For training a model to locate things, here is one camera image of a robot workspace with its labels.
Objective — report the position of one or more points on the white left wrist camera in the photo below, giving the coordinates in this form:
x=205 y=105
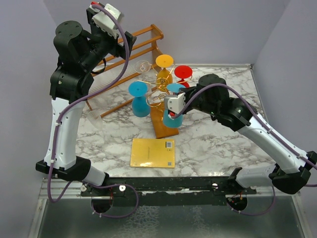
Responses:
x=103 y=21

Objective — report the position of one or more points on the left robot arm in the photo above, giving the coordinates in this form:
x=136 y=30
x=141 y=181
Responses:
x=79 y=52

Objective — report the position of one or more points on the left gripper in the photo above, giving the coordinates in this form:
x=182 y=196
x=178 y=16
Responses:
x=117 y=49

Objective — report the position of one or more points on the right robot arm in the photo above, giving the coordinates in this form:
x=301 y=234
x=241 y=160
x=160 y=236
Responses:
x=292 y=166

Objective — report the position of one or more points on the red wine glass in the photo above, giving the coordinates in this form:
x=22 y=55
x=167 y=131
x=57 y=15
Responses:
x=183 y=72

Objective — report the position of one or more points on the black metal mounting rail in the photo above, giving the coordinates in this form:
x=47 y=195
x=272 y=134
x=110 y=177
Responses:
x=167 y=191

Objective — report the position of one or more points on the yellow book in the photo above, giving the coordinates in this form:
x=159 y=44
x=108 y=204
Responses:
x=153 y=153

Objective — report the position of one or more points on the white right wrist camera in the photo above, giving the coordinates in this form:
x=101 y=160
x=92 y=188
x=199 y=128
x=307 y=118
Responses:
x=174 y=104

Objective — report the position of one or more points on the gold wire wine glass rack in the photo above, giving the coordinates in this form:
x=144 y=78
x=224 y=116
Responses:
x=156 y=92

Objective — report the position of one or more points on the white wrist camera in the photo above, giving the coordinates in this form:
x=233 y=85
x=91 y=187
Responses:
x=174 y=104
x=103 y=21

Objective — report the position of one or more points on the blue wine glass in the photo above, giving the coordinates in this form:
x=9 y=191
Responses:
x=138 y=90
x=174 y=88

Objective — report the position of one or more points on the ribbed clear wine glass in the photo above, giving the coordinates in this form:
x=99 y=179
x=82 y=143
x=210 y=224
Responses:
x=95 y=119

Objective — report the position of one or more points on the wooden rack base board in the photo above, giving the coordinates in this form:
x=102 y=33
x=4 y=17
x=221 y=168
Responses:
x=161 y=131

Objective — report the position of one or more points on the yellow wine glass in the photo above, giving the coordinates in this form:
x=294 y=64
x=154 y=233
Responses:
x=164 y=75

